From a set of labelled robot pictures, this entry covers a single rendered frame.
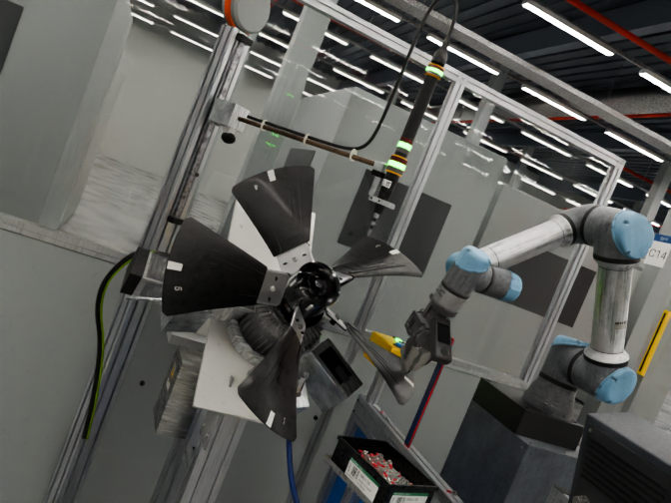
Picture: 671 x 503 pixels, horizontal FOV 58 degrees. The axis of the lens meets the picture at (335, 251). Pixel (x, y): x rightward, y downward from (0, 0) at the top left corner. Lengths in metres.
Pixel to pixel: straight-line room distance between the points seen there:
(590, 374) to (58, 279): 1.65
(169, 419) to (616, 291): 1.28
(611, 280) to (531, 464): 0.55
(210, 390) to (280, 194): 0.53
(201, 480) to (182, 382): 0.27
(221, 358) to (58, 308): 0.77
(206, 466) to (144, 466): 0.72
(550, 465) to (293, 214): 1.00
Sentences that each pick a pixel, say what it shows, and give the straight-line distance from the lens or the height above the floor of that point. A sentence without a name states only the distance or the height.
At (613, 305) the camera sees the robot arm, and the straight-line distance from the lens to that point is 1.78.
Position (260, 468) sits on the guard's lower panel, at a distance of 2.52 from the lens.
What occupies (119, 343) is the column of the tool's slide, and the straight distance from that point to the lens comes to 2.08.
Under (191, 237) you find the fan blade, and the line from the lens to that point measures 1.41.
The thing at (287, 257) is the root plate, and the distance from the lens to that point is 1.56.
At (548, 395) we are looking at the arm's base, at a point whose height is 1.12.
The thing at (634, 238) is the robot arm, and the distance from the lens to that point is 1.72.
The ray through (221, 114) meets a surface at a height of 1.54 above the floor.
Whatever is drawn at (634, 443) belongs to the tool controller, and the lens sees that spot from 1.18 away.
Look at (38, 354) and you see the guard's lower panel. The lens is 2.27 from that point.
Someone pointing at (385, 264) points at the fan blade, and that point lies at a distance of 1.66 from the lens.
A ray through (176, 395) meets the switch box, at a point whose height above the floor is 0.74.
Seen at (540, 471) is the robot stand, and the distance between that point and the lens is 1.89.
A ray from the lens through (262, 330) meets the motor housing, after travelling 1.56.
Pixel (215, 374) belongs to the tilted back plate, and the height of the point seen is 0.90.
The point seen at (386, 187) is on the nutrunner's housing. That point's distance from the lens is 1.53.
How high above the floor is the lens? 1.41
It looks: 4 degrees down
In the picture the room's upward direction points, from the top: 22 degrees clockwise
